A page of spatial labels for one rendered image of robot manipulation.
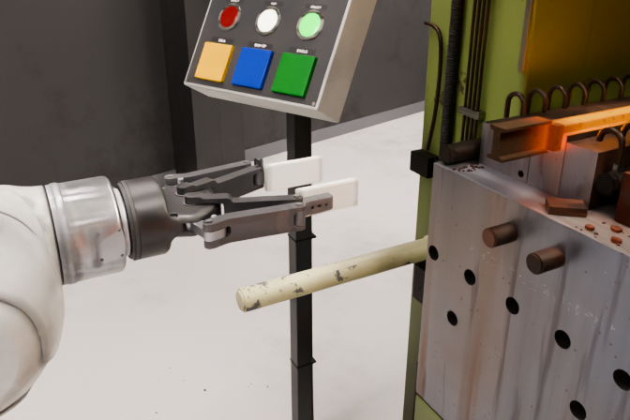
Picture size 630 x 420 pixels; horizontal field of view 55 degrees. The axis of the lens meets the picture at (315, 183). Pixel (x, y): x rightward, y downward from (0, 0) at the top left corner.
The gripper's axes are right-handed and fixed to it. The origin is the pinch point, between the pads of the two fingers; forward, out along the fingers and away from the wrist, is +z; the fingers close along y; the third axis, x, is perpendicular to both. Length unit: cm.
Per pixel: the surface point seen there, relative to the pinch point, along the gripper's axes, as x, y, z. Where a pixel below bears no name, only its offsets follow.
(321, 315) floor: -99, -105, 59
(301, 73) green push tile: 2.0, -42.1, 19.9
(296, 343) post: -67, -56, 26
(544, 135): 0.7, 0.5, 33.5
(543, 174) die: -5.4, -0.1, 35.3
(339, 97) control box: -2.4, -39.5, 26.4
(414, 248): -35, -35, 43
